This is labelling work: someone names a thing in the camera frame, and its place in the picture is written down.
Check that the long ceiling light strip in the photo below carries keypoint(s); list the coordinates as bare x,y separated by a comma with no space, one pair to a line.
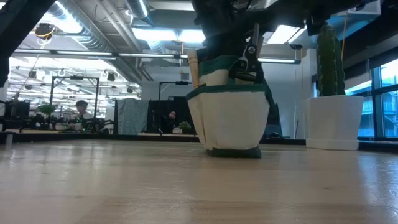
93,53

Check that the grey patterned panel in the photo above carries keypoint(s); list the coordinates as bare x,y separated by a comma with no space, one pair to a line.
132,116

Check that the dark window frame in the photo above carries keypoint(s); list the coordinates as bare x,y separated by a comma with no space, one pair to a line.
377,102

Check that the cream gardening bag green trim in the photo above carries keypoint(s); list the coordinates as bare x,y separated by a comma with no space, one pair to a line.
230,121

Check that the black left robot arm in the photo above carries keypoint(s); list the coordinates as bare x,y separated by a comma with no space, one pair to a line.
18,25

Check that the small green potted plant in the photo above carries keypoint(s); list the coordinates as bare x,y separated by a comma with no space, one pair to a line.
46,109
185,126

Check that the person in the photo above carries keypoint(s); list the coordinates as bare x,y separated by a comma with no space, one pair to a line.
82,109
169,121

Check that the black background stand frame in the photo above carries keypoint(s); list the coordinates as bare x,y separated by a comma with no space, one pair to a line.
74,77
174,83

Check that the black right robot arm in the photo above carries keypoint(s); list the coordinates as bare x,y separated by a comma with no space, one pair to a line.
280,12

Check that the tall green cactus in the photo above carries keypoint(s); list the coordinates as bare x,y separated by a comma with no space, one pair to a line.
329,62

